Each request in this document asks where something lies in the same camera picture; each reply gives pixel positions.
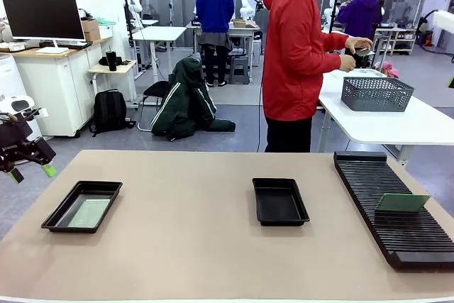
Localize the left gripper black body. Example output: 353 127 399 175
0 114 35 158

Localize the black ESD tray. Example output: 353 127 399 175
251 177 311 227
40 180 123 235

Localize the person's left forearm red sleeve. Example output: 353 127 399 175
321 31 350 50

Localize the person's right forearm red sleeve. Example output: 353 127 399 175
311 53 343 73

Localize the person's left hand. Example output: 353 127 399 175
344 35 373 56

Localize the person's right hand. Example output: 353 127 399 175
338 55 357 72

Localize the white air purifier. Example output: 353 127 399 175
0 53 46 148

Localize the pink soft item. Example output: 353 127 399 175
380 61 401 79

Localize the low storage shelf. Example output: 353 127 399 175
375 26 418 56

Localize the grey plastic basket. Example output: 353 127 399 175
340 76 416 113

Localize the black backpack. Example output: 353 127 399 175
89 89 137 138

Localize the flat white box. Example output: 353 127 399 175
0 42 26 53

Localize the black keyboard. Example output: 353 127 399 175
38 40 94 50

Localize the person in purple hoodie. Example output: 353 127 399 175
336 0 384 70

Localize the black tumbler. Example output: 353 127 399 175
105 46 119 72

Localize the small wooden side table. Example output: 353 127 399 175
87 60 140 111

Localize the black computer monitor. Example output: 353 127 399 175
1 0 87 55

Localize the brown cardboard box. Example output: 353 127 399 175
80 18 101 42

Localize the black folding chair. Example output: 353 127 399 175
137 80 171 133

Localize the white storage bin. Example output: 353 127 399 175
96 16 117 40

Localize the black tripod stand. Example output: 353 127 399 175
325 0 342 34

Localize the dark green jacket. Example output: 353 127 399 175
150 56 237 142

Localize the black slotted board rack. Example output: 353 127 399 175
333 151 454 270

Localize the person in red jacket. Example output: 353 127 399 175
260 0 350 154

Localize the white standing desk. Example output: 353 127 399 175
131 26 188 82

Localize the wooden top work desk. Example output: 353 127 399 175
186 18 262 77

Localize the grey step stool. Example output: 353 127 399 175
228 55 250 85

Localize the person in blue hoodie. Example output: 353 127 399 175
195 0 236 88

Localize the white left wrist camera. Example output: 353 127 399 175
0 95 50 120

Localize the thin black hanging cable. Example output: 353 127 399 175
255 75 266 153

